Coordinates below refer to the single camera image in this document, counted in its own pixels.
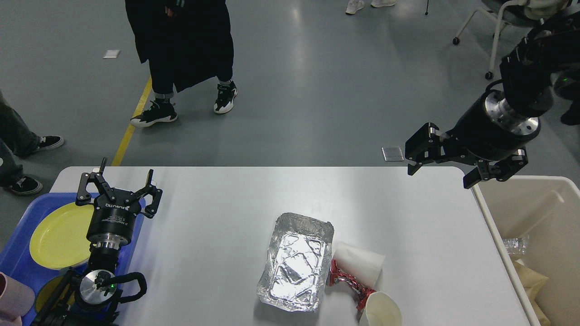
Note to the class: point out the white rolling chair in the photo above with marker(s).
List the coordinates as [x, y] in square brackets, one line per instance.
[520, 13]

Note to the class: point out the beige plastic bin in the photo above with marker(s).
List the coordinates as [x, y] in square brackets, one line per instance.
[545, 209]

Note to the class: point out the pink mug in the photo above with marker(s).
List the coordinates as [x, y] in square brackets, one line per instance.
[16, 300]

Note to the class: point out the red snack wrapper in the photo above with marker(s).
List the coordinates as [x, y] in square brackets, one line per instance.
[335, 276]

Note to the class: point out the white floor label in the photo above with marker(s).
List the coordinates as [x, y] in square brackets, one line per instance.
[114, 53]

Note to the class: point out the brown paper bag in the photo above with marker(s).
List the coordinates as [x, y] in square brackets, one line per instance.
[532, 282]

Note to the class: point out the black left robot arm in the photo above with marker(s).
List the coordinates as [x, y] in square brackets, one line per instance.
[91, 297]

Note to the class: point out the yellow plastic plate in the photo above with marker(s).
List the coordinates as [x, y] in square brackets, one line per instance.
[59, 241]

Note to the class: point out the left floor metal plate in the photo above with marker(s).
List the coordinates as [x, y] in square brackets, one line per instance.
[393, 154]

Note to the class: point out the lying white paper cup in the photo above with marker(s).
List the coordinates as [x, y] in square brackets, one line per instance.
[364, 265]

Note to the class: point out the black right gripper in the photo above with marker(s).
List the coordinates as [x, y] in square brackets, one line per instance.
[490, 130]

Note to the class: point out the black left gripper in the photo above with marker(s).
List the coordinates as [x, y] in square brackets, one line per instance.
[113, 222]

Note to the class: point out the aluminium foil tray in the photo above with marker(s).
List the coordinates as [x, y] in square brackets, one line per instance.
[297, 263]

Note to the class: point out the foil sheet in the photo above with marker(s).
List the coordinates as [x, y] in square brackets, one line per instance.
[517, 247]

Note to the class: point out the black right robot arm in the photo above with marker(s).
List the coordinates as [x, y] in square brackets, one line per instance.
[543, 64]

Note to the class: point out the person in black coat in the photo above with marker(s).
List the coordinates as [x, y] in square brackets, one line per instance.
[184, 42]

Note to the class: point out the upright white paper cup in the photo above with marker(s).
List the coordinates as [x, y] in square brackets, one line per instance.
[380, 310]

